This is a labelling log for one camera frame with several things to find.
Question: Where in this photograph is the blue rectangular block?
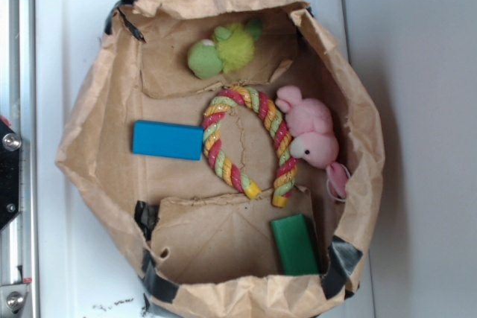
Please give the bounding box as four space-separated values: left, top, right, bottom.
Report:
132 120 203 161

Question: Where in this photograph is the green rectangular block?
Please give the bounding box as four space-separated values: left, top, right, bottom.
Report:
271 214 319 276

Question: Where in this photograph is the pink plush bunny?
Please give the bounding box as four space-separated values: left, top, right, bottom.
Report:
275 86 350 202

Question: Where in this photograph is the green plush turtle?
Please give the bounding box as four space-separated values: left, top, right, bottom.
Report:
187 18 263 80

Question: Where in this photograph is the brown paper bag tray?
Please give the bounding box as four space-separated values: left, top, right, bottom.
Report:
56 0 385 317

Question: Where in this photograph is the white plastic bin lid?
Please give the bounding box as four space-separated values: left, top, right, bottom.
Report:
34 0 377 318

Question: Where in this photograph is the multicolour rope ring toy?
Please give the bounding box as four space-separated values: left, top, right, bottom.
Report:
201 86 297 208

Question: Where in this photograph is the black mounting bracket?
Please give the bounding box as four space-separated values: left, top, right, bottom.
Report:
0 117 22 230

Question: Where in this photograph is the aluminium frame rail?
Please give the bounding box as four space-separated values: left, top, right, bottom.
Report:
1 0 40 317

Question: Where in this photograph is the silver corner bracket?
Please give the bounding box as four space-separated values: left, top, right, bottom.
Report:
1 283 30 318

